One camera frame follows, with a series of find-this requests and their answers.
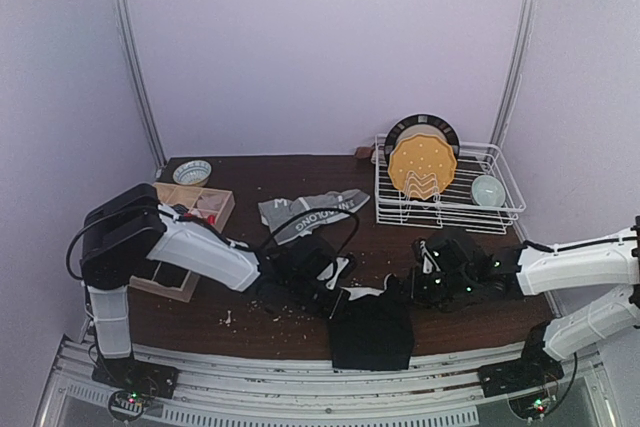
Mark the black underwear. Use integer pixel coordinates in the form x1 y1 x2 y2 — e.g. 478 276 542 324
327 274 415 371
133 260 159 281
154 263 190 289

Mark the wooden compartment organizer box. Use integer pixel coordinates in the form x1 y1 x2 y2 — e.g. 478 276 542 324
130 182 236 303

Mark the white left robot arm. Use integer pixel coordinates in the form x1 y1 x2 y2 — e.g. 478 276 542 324
76 183 355 361

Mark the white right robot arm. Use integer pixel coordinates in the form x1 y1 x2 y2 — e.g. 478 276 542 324
400 224 639 365

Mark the pink beige rolled underwear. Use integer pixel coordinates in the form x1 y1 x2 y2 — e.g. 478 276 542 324
195 194 226 212

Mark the black folded underwear in box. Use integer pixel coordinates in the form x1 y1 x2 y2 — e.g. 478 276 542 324
133 260 159 281

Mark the pale green glass bowl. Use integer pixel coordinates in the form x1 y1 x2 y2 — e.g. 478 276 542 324
471 175 506 208

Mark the yellow scalloped plate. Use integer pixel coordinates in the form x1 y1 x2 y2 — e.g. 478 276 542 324
387 134 457 201

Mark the brown cloth item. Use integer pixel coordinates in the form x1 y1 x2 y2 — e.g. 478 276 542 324
354 146 375 160

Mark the blue yellow patterned bowl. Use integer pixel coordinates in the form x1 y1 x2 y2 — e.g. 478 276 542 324
172 160 212 187

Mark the black rimmed plate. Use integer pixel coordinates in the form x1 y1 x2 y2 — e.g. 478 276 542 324
383 114 460 161

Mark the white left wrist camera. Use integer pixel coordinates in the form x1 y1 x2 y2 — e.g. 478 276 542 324
318 257 351 290

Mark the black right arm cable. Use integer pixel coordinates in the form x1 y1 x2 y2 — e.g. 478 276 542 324
519 239 640 256

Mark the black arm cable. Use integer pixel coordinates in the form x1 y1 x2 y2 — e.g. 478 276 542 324
519 239 640 256
67 204 361 288

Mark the white wire dish rack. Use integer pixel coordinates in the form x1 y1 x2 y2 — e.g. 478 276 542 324
373 134 526 235

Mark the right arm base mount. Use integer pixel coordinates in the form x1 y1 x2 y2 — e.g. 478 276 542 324
478 322 564 423

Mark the aluminium rail front frame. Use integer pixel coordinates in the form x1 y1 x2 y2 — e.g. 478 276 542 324
33 335 623 426

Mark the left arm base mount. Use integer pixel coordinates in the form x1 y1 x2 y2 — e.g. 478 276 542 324
88 342 179 426

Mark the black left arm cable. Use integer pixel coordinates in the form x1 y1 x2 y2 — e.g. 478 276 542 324
67 204 361 288

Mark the right aluminium corner post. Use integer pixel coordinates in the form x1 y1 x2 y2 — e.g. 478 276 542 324
490 0 538 147

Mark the aluminium corner post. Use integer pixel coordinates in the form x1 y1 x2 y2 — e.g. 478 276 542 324
112 0 167 172
490 0 538 147

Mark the left aluminium corner post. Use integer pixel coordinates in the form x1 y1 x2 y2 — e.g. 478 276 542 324
112 0 167 172

